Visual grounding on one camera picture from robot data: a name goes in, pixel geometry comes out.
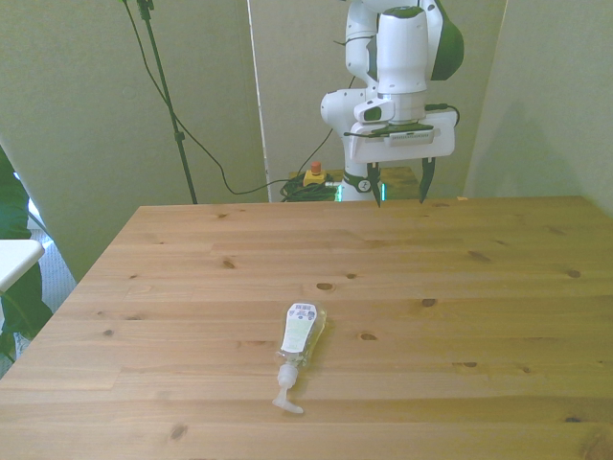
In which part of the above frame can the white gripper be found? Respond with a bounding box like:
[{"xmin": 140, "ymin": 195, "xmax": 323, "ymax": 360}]
[{"xmin": 347, "ymin": 109, "xmax": 457, "ymax": 209}]

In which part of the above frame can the clear sanitizer pump bottle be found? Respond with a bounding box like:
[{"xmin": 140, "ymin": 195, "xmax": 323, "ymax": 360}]
[{"xmin": 271, "ymin": 301, "xmax": 329, "ymax": 416}]

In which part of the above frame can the yellow emergency stop button box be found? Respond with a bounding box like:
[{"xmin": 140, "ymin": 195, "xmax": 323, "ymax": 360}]
[{"xmin": 303, "ymin": 161, "xmax": 331, "ymax": 188}]

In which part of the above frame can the white partition board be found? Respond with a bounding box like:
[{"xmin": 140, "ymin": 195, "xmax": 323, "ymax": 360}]
[{"xmin": 246, "ymin": 0, "xmax": 509, "ymax": 203}]

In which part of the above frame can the white side table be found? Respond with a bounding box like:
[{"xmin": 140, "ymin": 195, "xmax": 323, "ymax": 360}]
[{"xmin": 0, "ymin": 239, "xmax": 47, "ymax": 293}]

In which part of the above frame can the wooden robot pedestal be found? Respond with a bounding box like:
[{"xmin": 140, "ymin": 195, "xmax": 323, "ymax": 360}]
[{"xmin": 373, "ymin": 166, "xmax": 425, "ymax": 201}]

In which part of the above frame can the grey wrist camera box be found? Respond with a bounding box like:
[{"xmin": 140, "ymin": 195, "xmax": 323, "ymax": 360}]
[{"xmin": 371, "ymin": 123, "xmax": 437, "ymax": 144}]

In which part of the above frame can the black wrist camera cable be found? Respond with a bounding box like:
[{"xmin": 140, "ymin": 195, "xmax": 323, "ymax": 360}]
[{"xmin": 304, "ymin": 126, "xmax": 384, "ymax": 176}]

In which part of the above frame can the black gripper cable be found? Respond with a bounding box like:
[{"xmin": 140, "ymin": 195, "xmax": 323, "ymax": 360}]
[{"xmin": 424, "ymin": 103, "xmax": 462, "ymax": 129}]

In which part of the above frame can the coiled black cable bundle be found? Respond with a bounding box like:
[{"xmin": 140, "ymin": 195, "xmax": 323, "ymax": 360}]
[{"xmin": 280, "ymin": 174, "xmax": 346, "ymax": 203}]

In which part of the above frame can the black stand cable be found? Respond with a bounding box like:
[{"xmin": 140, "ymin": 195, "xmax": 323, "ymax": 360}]
[{"xmin": 117, "ymin": 0, "xmax": 288, "ymax": 196}]

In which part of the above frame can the black camera stand pole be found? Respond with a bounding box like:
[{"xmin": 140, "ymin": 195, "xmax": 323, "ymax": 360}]
[{"xmin": 135, "ymin": 0, "xmax": 199, "ymax": 205}]

